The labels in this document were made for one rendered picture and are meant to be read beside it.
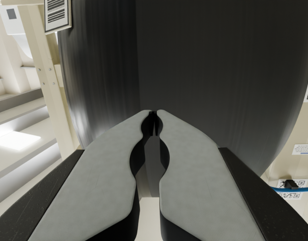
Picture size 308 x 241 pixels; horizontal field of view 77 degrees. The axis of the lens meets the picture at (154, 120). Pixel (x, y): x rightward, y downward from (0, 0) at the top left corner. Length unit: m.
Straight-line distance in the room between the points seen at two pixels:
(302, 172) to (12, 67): 10.67
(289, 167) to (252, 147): 0.36
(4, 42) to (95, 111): 10.52
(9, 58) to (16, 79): 0.91
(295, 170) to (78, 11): 0.59
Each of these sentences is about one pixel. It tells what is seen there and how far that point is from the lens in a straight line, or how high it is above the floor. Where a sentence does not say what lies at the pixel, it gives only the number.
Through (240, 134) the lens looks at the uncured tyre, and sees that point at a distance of 0.24.
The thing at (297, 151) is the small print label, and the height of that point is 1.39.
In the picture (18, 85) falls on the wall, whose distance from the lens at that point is 10.92.
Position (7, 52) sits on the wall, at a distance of 10.75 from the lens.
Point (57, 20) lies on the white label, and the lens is 0.25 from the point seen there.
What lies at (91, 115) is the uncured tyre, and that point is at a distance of 0.23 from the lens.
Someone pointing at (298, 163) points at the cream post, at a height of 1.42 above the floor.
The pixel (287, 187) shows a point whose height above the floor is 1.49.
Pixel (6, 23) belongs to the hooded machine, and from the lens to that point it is 4.59.
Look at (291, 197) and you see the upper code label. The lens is 0.69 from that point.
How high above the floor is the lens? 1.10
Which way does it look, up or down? 25 degrees up
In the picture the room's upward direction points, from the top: 177 degrees clockwise
